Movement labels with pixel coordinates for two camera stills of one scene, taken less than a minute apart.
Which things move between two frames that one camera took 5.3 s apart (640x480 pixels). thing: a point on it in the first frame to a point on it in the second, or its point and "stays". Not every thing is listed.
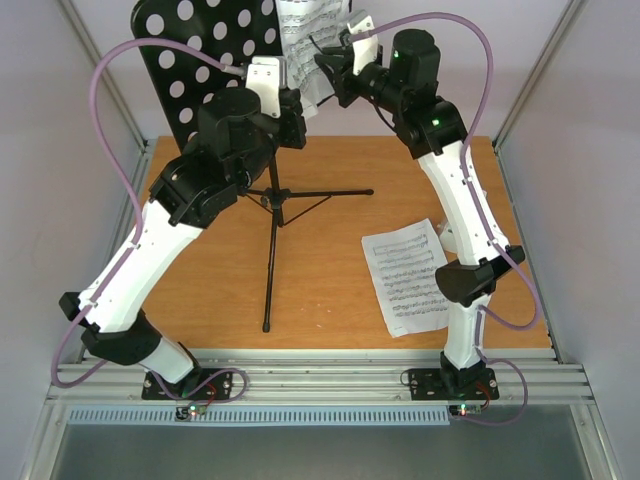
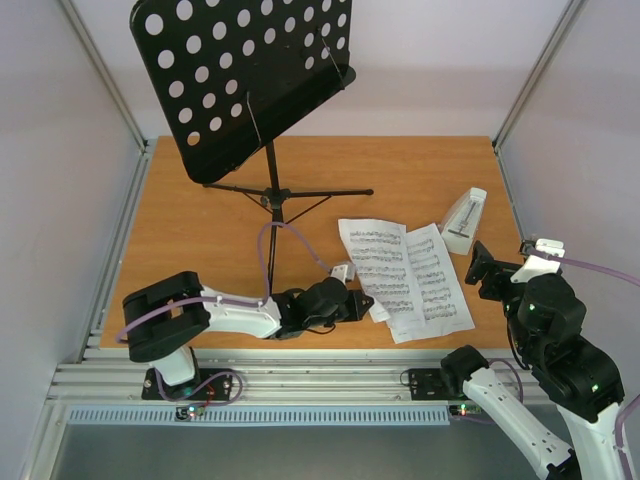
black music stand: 241,32 stays
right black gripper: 345,84 to 481,265
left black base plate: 213,384 stays
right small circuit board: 465,409 stays
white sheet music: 307,27 to 382,255
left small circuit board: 184,413 stays
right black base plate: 427,385 stays
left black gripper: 290,100 to 357,313
